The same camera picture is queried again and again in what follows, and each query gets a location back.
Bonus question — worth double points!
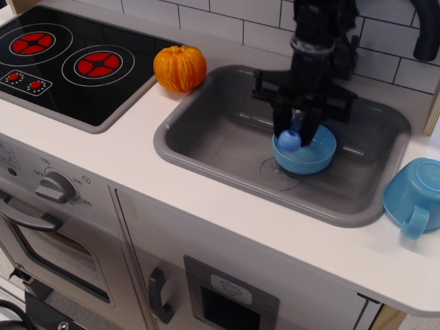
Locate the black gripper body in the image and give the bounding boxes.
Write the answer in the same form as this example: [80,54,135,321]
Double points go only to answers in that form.
[252,49,355,122]

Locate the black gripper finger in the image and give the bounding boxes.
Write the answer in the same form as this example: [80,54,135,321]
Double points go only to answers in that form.
[300,109,323,147]
[273,100,292,136]

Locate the grey spoon with blue handle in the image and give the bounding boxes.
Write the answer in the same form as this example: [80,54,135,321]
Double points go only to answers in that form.
[278,120,302,152]

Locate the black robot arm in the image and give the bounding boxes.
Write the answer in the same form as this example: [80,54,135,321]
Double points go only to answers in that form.
[252,1,358,146]

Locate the light blue plastic bowl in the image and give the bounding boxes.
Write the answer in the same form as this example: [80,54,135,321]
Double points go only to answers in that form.
[272,125,337,175]

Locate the grey plastic sink basin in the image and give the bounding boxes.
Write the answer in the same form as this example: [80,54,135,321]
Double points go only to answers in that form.
[154,65,411,228]

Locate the orange toy pumpkin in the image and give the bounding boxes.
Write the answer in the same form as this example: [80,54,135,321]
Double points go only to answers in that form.
[153,45,207,92]

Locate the dark grey faucet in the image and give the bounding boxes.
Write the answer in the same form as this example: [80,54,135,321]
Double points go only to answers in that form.
[410,0,439,62]

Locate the light blue plastic cup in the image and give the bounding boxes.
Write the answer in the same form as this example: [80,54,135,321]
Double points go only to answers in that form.
[382,157,439,240]

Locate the grey dishwasher panel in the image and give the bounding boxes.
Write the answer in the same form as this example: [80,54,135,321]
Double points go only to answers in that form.
[184,256,280,330]

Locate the black toy stovetop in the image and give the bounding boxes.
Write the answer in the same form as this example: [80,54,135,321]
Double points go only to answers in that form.
[1,6,173,134]

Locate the grey oven knob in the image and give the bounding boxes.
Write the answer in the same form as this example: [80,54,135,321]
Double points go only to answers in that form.
[35,172,76,204]

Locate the toy oven door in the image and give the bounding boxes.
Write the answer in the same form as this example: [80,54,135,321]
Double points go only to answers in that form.
[1,194,146,329]

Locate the grey cabinet door handle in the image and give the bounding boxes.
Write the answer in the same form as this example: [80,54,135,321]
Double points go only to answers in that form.
[147,268,174,325]

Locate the grey oven door handle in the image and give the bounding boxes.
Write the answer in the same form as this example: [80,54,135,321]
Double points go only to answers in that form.
[1,191,63,232]

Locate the black cable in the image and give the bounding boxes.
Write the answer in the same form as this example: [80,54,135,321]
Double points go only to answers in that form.
[0,299,39,330]

